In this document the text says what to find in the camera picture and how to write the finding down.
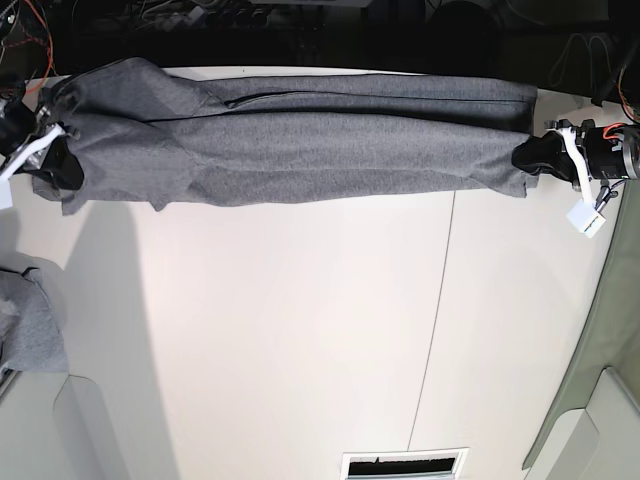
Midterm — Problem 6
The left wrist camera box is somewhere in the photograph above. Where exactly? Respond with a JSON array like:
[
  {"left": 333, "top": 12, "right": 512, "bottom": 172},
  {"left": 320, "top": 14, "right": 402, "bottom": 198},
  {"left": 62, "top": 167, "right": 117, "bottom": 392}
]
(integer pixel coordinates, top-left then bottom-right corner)
[{"left": 566, "top": 200, "right": 606, "bottom": 238}]

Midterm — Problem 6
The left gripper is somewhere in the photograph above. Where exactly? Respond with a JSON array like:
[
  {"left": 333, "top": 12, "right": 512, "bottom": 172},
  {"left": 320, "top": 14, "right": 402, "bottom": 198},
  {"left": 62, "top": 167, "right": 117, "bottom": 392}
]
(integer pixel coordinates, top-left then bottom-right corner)
[{"left": 511, "top": 119, "right": 639, "bottom": 205}]

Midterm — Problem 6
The grey folded cloth pile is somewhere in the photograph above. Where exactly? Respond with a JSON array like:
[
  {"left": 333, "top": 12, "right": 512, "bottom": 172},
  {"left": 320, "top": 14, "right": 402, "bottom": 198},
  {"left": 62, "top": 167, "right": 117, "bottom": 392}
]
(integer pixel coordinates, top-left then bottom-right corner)
[{"left": 1, "top": 267, "right": 68, "bottom": 373}]

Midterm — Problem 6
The grey t-shirt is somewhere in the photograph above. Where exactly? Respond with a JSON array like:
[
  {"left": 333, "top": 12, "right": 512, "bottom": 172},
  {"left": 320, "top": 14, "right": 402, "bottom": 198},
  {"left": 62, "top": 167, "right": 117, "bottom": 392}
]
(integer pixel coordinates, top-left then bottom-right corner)
[{"left": 32, "top": 58, "right": 537, "bottom": 215}]

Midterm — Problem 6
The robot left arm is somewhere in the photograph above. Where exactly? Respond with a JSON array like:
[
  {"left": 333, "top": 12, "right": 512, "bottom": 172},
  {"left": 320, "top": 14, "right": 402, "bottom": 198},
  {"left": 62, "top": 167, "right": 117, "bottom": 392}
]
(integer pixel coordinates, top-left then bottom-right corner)
[{"left": 511, "top": 38, "right": 639, "bottom": 211}]

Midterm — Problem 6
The green chair at right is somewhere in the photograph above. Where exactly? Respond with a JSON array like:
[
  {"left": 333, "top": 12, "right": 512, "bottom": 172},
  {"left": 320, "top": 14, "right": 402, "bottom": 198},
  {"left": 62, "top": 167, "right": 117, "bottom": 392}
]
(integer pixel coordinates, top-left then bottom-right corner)
[{"left": 522, "top": 180, "right": 639, "bottom": 470}]

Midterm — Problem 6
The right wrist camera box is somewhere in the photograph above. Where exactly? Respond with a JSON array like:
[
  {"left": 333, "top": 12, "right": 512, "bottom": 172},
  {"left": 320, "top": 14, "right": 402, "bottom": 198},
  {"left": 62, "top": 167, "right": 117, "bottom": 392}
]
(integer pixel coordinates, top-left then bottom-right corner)
[{"left": 0, "top": 181, "right": 13, "bottom": 210}]

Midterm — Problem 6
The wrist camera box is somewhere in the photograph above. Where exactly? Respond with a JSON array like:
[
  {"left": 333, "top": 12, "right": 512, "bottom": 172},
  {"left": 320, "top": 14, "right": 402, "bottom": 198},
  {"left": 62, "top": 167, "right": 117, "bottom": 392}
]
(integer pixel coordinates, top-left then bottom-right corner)
[
  {"left": 0, "top": 181, "right": 13, "bottom": 210},
  {"left": 566, "top": 200, "right": 606, "bottom": 238}
]

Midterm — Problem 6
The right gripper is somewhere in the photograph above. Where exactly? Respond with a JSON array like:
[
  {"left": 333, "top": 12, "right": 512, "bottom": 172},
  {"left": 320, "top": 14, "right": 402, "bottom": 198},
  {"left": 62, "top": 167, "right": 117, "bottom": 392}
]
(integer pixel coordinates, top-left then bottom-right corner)
[{"left": 1, "top": 102, "right": 85, "bottom": 190}]

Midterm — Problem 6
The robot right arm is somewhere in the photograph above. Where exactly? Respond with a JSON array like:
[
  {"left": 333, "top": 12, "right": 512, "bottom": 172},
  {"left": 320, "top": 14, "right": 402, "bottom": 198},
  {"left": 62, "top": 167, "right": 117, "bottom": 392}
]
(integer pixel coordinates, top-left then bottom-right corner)
[{"left": 1, "top": 1, "right": 84, "bottom": 191}]

